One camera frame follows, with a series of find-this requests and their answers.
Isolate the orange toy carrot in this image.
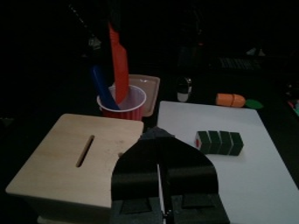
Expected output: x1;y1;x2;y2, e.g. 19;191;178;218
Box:
215;93;247;109

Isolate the dark keyboard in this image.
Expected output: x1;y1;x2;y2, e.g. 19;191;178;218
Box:
216;56;263;71

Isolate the red plastic cup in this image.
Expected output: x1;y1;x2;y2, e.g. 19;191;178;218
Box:
96;84;148;122

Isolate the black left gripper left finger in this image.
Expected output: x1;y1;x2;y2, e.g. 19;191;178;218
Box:
110;126;164;224

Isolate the wooden box with slot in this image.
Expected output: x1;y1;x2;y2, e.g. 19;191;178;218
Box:
4;113;146;224

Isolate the green toy sushi piece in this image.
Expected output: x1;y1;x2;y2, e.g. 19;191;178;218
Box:
218;130;234;156
194;130;211;154
228;131;246;157
207;129;223;155

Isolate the white cutting board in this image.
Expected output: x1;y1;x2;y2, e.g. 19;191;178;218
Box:
155;100;299;224

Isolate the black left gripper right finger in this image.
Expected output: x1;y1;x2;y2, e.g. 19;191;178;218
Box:
156;126;231;224

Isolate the green toy leaf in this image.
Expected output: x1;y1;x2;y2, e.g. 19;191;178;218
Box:
244;99;266;110

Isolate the blue plastic utensil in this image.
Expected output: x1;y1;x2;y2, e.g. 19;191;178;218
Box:
88;64;122;111

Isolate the beige plastic tray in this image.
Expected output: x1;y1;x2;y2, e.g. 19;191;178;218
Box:
127;73;162;118

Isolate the black and white small toy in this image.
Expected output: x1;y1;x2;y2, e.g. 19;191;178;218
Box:
176;76;192;103

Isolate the orange plastic toy knife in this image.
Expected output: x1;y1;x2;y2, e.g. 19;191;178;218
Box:
107;22;130;105

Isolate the pink and teal toy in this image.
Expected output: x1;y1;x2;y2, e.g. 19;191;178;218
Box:
286;98;299;117

